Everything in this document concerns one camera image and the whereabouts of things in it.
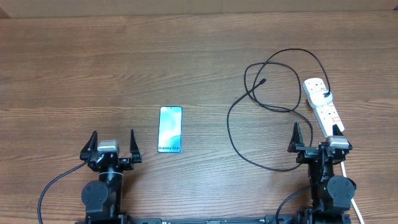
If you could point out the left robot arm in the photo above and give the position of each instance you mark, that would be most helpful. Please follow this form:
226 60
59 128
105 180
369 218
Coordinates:
103 197

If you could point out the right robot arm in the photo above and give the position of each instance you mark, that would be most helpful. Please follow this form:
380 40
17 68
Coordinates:
330 194

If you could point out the white power strip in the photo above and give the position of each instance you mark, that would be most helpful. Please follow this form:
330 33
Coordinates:
326 115

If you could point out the white charger plug adapter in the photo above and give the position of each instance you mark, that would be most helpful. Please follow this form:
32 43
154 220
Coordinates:
320 98

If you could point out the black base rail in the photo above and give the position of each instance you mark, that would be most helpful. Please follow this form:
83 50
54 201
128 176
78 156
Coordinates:
268 219

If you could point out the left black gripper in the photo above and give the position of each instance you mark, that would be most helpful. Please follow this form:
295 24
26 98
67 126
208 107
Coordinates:
127 163

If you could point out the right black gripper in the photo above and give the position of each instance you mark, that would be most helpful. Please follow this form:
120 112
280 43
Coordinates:
305 152

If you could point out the blue Samsung Galaxy smartphone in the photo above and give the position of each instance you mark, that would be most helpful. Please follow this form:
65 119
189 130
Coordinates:
170 129

